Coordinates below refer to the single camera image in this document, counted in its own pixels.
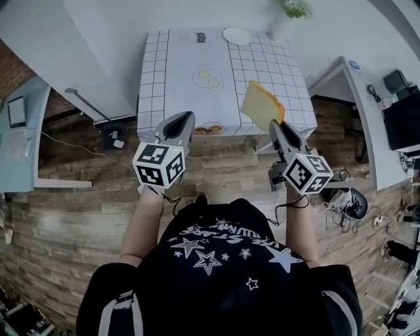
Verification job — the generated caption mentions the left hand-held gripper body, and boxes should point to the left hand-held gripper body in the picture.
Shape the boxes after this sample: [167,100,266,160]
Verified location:
[132,110,193,190]

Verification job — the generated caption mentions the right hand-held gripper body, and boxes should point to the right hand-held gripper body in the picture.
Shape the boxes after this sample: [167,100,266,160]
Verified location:
[268,121,334,196]

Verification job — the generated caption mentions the yellow slice of bread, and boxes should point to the yellow slice of bread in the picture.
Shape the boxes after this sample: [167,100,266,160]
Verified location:
[240,79,286,134]

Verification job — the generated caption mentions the white round plate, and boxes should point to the white round plate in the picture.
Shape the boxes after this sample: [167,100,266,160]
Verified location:
[222,27,253,46]

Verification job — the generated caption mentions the person's left forearm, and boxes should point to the person's left forearm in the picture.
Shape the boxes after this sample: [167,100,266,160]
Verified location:
[118,186,165,267]

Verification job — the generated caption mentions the person's right forearm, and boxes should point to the person's right forearm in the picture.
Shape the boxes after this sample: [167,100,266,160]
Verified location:
[283,186,322,268]

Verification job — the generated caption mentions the black box on floor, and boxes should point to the black box on floor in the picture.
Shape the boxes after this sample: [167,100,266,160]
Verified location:
[102,121,127,152]

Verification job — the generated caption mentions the black round floor device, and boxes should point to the black round floor device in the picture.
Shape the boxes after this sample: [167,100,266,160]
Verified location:
[327,187,369,221]

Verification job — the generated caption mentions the white grid tablecloth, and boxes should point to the white grid tablecloth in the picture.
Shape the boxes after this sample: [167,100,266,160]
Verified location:
[136,28,318,138]

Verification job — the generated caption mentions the white side desk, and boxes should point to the white side desk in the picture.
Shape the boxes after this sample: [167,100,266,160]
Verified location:
[307,55,420,192]

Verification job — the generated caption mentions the black equipment boxes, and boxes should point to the black equipment boxes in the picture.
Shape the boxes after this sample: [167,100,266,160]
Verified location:
[381,68,420,152]

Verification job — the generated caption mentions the green plant in white vase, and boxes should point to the green plant in white vase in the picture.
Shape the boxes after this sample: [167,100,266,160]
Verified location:
[267,0,314,43]

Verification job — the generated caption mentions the black star print shirt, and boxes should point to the black star print shirt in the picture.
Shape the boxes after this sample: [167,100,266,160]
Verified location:
[75,198,364,336]

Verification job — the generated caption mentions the grey framed tablet screen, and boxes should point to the grey framed tablet screen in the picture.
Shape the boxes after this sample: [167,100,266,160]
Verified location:
[7,95,28,130]

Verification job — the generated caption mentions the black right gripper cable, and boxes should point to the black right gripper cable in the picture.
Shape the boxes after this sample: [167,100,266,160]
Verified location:
[268,193,311,227]

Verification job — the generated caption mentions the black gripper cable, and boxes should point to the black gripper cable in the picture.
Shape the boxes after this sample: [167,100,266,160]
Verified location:
[148,185,182,218]
[268,193,311,227]

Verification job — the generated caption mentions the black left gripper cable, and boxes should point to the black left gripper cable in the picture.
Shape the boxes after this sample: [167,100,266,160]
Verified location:
[148,185,182,218]

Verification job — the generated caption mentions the tangle of floor cables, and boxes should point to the tangle of floor cables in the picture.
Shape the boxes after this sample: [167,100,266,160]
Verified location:
[324,196,396,235]

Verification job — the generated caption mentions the thin white floor cable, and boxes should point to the thin white floor cable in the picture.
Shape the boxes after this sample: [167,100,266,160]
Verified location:
[38,130,139,169]

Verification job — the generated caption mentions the black coiled cable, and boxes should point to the black coiled cable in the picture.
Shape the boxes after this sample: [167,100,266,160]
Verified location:
[366,83,383,104]

